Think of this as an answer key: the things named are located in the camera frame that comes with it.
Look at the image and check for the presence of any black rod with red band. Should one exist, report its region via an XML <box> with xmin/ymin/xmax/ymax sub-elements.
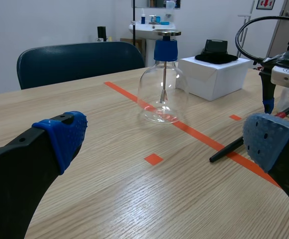
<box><xmin>209</xmin><ymin>99</ymin><xmax>289</xmax><ymax>164</ymax></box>

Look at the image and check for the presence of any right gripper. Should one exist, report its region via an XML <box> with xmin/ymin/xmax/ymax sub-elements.
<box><xmin>259</xmin><ymin>50</ymin><xmax>289</xmax><ymax>115</ymax></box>

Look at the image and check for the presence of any black metal rail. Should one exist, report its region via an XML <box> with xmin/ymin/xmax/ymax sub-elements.
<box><xmin>131</xmin><ymin>0</ymin><xmax>137</xmax><ymax>47</ymax></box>

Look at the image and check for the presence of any white box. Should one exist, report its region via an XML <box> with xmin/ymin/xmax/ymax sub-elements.
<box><xmin>176</xmin><ymin>56</ymin><xmax>252</xmax><ymax>102</ymax></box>

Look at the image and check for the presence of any white wash basin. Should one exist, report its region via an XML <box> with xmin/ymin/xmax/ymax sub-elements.
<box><xmin>128</xmin><ymin>20</ymin><xmax>176</xmax><ymax>68</ymax></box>

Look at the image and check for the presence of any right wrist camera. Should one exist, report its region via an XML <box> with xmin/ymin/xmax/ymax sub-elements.
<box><xmin>270</xmin><ymin>64</ymin><xmax>289</xmax><ymax>91</ymax></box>

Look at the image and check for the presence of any black cable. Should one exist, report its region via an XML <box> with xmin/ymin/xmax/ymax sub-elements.
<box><xmin>235</xmin><ymin>15</ymin><xmax>289</xmax><ymax>64</ymax></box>

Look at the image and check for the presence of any clear glass flask blue stopper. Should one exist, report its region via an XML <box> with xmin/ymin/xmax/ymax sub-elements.
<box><xmin>137</xmin><ymin>29</ymin><xmax>190</xmax><ymax>124</ymax></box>

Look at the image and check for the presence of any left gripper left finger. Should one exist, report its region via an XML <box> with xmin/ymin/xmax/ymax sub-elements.
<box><xmin>0</xmin><ymin>111</ymin><xmax>89</xmax><ymax>239</ymax></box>

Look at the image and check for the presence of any dark blue chair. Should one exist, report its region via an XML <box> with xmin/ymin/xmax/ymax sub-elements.
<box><xmin>16</xmin><ymin>41</ymin><xmax>146</xmax><ymax>91</ymax></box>

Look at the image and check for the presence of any black fur patch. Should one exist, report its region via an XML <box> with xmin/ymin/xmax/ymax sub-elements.
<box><xmin>194</xmin><ymin>53</ymin><xmax>238</xmax><ymax>65</ymax></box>

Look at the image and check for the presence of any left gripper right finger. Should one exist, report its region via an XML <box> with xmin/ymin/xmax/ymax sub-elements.
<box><xmin>242</xmin><ymin>113</ymin><xmax>289</xmax><ymax>221</ymax></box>

